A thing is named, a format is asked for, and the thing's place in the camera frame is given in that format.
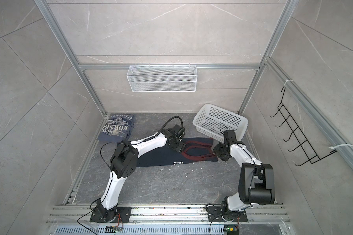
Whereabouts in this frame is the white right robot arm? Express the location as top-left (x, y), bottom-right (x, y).
top-left (213, 142), bottom-right (276, 221)

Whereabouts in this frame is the grey slotted cable duct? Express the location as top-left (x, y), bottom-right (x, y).
top-left (54, 225), bottom-right (226, 235)

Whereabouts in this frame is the white plastic laundry basket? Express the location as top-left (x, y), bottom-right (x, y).
top-left (193, 104), bottom-right (248, 143)

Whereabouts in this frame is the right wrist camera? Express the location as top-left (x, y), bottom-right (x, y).
top-left (223, 129), bottom-right (237, 145)

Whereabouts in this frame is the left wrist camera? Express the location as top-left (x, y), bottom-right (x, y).
top-left (171, 125), bottom-right (185, 140)

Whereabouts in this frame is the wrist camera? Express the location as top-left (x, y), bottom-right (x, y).
top-left (171, 125), bottom-right (185, 140)
top-left (223, 129), bottom-right (237, 145)

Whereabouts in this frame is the white wire mesh wall basket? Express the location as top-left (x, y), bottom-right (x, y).
top-left (126, 65), bottom-right (198, 93)

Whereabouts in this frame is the black wire hook rack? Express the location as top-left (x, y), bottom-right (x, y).
top-left (269, 87), bottom-right (337, 166)

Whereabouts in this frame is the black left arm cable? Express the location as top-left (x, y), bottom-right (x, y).
top-left (155, 116), bottom-right (184, 137)

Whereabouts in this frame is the white cable tie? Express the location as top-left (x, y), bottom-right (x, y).
top-left (329, 144), bottom-right (353, 149)

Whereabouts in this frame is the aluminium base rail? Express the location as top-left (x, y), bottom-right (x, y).
top-left (45, 204), bottom-right (291, 226)

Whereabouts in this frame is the dark navy tank top pile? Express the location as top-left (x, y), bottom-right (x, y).
top-left (137, 138), bottom-right (218, 167)

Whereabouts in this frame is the blue-grey tank top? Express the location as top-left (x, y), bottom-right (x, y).
top-left (98, 114), bottom-right (134, 143)

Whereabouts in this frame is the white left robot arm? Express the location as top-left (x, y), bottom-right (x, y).
top-left (93, 129), bottom-right (185, 222)

